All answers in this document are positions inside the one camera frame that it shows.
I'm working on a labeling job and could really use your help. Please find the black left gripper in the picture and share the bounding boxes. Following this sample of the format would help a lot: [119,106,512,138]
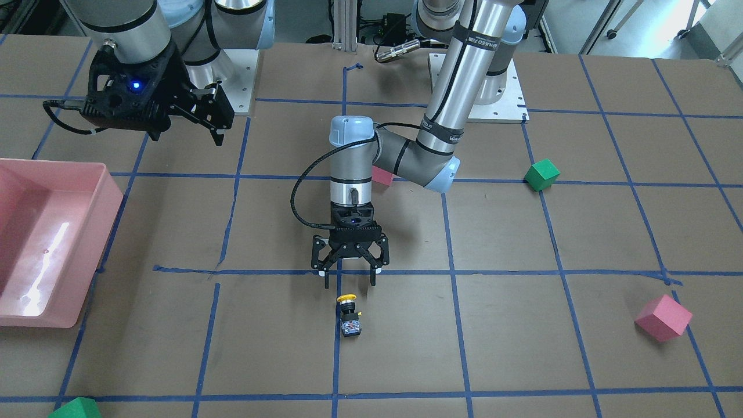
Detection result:
[311,202,389,289]

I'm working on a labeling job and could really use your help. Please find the green cube far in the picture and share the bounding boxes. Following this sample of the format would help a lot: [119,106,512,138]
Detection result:
[524,158,561,192]

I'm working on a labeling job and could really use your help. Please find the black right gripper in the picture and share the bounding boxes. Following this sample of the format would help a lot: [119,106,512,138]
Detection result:
[80,41,235,146]

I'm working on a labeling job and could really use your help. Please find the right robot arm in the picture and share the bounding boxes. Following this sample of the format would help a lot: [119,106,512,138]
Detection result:
[44,1,275,146]

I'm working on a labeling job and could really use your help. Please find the aluminium frame post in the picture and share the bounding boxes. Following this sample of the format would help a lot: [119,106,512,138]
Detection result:
[332,0,359,55]

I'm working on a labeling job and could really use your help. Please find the yellow push button switch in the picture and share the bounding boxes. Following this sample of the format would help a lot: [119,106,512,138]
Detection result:
[337,294,362,338]

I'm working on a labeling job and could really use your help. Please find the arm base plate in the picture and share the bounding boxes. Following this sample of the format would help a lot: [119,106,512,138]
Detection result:
[428,53,529,124]
[212,49,260,116]

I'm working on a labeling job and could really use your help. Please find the pink cube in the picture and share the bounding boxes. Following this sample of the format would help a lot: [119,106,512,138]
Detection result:
[372,166,396,187]
[634,294,693,343]

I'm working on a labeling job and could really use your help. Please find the green cube near bin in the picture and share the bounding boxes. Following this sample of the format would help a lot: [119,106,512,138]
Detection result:
[48,397,103,418]

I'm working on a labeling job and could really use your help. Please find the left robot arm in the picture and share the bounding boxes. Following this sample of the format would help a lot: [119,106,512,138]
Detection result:
[309,1,526,284]

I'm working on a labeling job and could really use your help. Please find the pink cube far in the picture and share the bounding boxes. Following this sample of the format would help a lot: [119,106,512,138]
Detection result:
[634,294,693,343]

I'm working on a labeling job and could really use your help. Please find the pink plastic bin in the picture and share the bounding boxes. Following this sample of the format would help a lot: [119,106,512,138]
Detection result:
[1,158,122,328]

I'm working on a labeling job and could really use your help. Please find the pink cube centre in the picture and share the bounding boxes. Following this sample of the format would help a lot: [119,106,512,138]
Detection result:
[372,166,396,187]

